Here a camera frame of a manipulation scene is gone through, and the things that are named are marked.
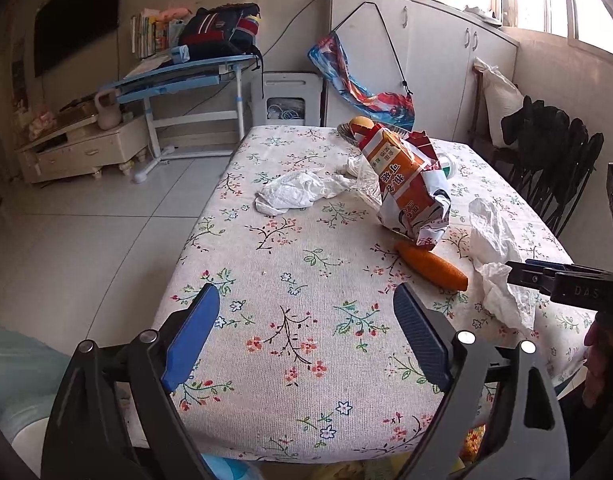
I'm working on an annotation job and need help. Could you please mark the large white paper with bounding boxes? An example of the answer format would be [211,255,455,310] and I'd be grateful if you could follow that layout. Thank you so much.
[468,198,541,335]

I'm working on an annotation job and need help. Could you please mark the orange peel piece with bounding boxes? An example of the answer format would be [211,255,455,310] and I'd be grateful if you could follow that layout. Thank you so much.
[395,242,468,292]

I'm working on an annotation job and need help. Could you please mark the white plastic bag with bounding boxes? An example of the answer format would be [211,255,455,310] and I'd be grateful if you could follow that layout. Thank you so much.
[253,168,357,217]

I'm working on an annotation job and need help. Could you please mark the teal white sofa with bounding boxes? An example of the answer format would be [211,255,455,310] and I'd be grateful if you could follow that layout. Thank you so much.
[0,327,70,474]

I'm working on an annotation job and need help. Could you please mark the black folding chairs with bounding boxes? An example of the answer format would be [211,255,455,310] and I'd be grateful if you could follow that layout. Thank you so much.
[468,96,604,236]

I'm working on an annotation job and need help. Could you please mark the floral tablecloth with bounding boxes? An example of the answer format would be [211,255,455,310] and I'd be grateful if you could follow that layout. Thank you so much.
[156,127,594,464]

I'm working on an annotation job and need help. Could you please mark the orange snack bag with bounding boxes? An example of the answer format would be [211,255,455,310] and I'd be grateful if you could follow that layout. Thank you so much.
[359,124,452,250]

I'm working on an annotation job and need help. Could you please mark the white TV cabinet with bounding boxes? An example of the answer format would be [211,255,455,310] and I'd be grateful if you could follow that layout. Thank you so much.
[17,117,149,184]

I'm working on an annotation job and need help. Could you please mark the colourful kite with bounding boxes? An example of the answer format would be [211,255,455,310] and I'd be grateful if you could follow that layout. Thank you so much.
[308,32,415,131]

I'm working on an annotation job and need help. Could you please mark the yellow mango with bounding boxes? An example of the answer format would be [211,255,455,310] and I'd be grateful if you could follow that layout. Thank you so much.
[348,116,375,136]

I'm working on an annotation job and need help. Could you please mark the pink kettlebell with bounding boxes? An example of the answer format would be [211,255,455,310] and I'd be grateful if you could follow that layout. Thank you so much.
[94,89,122,130]

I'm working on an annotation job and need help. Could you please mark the grey fruit plate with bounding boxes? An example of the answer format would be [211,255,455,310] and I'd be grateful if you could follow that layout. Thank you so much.
[337,122,364,148]

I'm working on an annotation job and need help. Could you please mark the white cupboard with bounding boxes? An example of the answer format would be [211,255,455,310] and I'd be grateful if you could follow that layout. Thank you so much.
[329,0,518,143]

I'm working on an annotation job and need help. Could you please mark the blue study desk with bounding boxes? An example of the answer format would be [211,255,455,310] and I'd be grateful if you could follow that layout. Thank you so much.
[108,54,263,184]

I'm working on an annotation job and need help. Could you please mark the white plastic stool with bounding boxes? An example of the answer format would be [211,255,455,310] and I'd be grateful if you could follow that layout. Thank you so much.
[250,72,323,127]

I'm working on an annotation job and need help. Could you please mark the row of books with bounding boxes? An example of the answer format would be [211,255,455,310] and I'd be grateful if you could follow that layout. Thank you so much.
[131,8,192,60]

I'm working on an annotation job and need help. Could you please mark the dark backpack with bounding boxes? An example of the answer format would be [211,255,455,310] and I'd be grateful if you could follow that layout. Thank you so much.
[178,2,261,61]

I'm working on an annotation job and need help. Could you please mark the black television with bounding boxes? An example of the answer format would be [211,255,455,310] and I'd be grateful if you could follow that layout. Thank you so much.
[33,0,120,77]

